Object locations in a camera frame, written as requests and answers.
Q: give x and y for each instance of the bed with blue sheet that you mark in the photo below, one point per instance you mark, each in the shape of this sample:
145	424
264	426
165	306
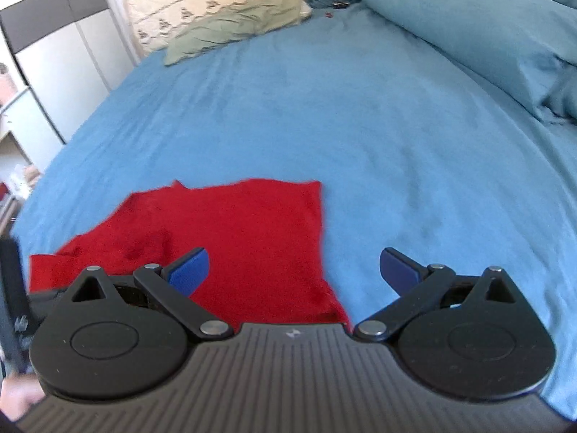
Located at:
360	121

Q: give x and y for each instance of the blue duvet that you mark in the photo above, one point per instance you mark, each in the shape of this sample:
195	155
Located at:
455	22

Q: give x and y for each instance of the white shelf unit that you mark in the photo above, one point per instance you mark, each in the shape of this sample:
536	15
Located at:
11	144

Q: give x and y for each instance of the green pillow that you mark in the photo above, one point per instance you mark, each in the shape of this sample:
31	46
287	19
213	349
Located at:
225	27

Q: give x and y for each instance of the red cloth garment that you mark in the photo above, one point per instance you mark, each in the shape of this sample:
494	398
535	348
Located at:
252	234

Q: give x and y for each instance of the white wardrobe with dark band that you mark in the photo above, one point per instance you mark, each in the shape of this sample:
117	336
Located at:
58	58

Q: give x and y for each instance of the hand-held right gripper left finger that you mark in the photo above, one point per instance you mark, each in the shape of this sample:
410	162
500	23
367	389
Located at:
191	271

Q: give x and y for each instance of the small dark object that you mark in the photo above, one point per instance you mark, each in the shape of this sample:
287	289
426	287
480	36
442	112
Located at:
340	5

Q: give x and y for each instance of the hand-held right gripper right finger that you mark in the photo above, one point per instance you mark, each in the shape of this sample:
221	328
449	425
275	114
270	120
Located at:
397	271

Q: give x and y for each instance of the person's left hand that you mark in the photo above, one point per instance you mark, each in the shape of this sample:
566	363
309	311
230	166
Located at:
18	397

